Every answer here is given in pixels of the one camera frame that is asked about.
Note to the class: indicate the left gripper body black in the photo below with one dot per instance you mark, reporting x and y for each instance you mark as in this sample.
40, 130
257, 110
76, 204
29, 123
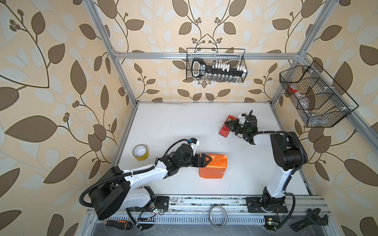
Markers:
190, 162

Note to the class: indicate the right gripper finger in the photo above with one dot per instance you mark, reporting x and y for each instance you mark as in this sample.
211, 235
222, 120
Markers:
230, 124
230, 131

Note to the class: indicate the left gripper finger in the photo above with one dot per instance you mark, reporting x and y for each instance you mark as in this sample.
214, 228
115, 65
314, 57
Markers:
201, 164
204, 159

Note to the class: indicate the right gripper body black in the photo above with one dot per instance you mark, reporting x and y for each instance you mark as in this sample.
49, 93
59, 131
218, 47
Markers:
241, 129

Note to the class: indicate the yellow orange wrapping paper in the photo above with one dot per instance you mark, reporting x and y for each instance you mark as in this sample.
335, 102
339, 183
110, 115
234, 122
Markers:
215, 169

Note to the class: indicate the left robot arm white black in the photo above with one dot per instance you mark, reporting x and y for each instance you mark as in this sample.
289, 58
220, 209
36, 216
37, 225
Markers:
125, 189

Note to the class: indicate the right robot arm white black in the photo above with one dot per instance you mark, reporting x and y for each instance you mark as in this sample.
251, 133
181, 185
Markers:
288, 152

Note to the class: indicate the red tape dispenser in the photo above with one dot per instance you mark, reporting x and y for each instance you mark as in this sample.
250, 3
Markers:
224, 131

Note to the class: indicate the orange black screwdriver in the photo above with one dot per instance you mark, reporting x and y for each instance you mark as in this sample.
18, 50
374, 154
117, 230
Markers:
122, 225

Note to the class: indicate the black adjustable wrench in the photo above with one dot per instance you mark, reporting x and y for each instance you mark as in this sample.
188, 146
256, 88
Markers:
312, 218

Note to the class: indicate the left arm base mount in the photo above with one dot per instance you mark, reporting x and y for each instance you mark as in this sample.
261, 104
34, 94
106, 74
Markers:
158, 205

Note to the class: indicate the black wire basket back wall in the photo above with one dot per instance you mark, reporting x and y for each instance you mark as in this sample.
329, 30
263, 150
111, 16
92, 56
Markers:
231, 56

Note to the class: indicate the black wire basket wall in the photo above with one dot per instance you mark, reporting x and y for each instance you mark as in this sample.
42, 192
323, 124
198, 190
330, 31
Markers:
231, 56
321, 101

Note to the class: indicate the socket set black rail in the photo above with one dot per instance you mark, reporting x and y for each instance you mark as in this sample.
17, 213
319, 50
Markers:
200, 68

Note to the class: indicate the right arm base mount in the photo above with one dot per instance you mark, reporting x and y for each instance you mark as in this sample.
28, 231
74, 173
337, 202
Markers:
270, 205

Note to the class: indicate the black wire basket right wall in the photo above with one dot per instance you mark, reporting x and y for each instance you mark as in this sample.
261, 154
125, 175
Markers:
321, 101

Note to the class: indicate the aluminium front rail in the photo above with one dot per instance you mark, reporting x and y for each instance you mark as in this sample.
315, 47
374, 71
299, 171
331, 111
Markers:
230, 210

